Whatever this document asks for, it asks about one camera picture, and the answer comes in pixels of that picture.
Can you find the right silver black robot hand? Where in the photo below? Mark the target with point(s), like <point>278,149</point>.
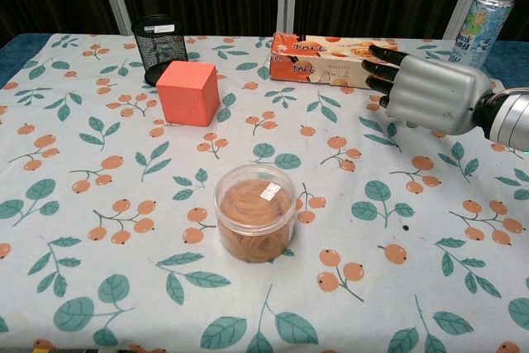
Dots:
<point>434,92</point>

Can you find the clear jar of rubber bands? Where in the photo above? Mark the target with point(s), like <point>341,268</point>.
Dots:
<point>254,212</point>

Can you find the floral print tablecloth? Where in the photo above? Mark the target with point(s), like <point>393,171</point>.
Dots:
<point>248,146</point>

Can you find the light blue drink can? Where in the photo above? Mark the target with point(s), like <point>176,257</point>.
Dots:
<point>479,26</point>

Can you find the black mesh pen holder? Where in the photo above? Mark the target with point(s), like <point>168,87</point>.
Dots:
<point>161,47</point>

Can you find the orange biscuit box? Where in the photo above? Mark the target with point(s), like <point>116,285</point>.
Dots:
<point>314,59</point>

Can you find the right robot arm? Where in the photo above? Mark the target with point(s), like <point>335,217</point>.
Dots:
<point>510,117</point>

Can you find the orange cube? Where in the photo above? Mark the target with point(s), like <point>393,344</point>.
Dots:
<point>186,96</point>

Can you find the blue table cover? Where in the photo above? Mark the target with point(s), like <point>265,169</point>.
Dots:
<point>20,41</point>

